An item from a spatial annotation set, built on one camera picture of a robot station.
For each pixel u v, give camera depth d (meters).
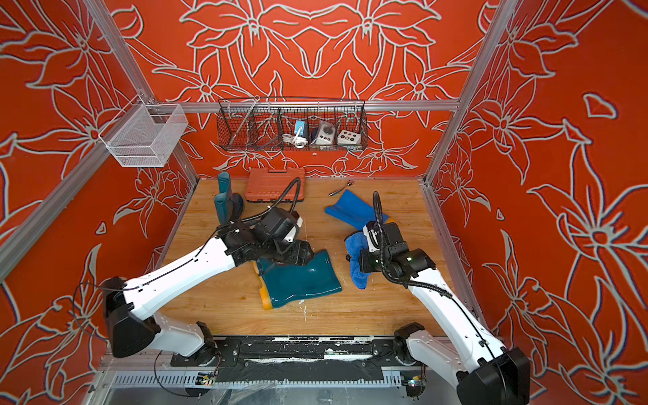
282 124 1.00
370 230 0.71
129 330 0.39
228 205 0.81
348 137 0.94
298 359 0.73
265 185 1.11
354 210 1.07
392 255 0.58
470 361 0.39
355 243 0.78
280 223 0.55
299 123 0.84
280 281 0.81
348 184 1.17
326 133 0.91
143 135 0.91
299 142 0.85
